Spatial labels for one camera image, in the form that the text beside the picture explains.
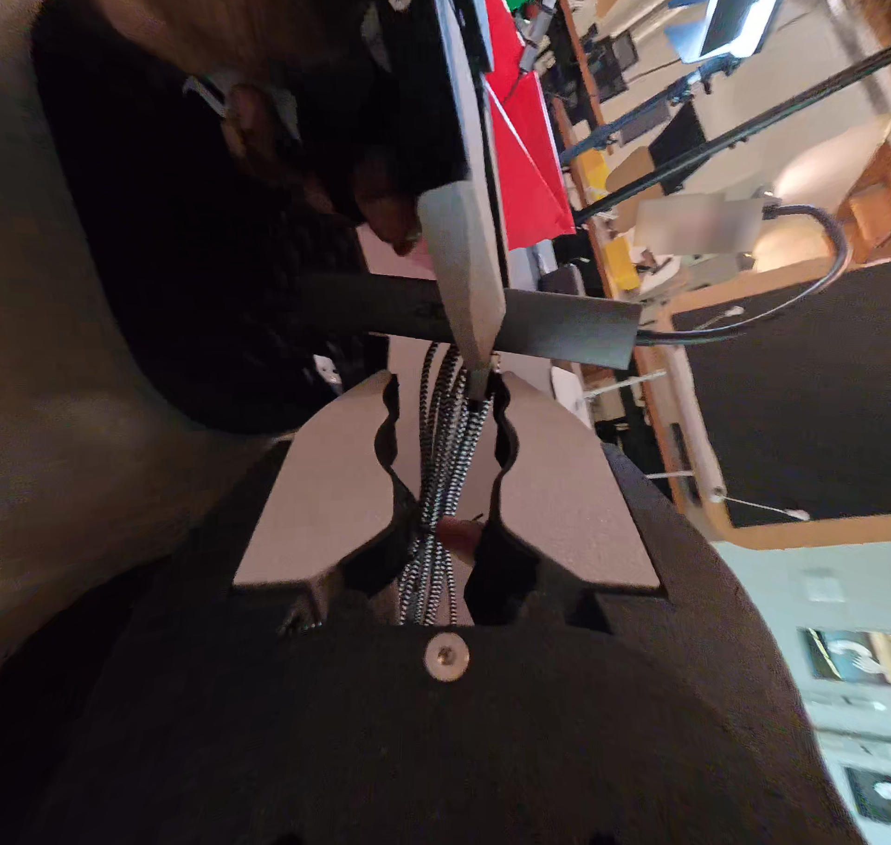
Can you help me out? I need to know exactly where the tan chair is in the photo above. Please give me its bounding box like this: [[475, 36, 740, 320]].
[[604, 145, 664, 233]]

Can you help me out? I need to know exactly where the black usb hub cable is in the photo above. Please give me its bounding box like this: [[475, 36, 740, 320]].
[[635, 203, 852, 349]]

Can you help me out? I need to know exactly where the white panel stand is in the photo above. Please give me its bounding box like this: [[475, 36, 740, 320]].
[[550, 305, 813, 523]]

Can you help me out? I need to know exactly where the braided usb-c cable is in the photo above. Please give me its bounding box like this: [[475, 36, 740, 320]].
[[397, 342, 504, 628]]

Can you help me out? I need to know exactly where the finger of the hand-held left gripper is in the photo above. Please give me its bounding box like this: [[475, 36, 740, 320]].
[[416, 0, 508, 402], [480, 84, 514, 290]]

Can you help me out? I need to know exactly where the black light stand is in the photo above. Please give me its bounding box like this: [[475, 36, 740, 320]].
[[557, 58, 740, 165]]

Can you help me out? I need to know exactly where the black floor lamp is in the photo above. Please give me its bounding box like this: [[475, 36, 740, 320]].
[[571, 46, 891, 228]]

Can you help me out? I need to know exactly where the grey usb hub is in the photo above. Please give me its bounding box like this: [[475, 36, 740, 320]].
[[299, 270, 644, 371]]

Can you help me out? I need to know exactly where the black panel with wooden edge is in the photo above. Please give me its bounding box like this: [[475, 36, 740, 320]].
[[658, 259, 891, 551]]

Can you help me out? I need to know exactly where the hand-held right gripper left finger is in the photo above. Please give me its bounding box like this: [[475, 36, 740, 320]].
[[232, 370, 422, 595]]

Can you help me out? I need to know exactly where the person's right hand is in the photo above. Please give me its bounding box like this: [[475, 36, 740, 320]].
[[437, 515, 486, 556]]

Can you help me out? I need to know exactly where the black padded wrist rest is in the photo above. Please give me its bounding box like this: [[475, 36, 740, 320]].
[[29, 0, 392, 436]]

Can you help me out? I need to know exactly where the grey box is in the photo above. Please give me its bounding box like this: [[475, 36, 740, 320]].
[[538, 263, 588, 299]]

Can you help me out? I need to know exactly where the person's light clothing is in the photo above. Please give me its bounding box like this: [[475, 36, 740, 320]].
[[0, 0, 297, 658]]

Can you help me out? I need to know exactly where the person's left hand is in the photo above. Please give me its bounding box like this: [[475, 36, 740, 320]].
[[42, 0, 426, 257]]

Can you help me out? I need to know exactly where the studio light panel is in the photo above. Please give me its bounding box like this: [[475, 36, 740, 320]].
[[663, 0, 803, 67]]

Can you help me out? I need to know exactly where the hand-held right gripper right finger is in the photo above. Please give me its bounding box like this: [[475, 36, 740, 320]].
[[463, 370, 662, 626]]

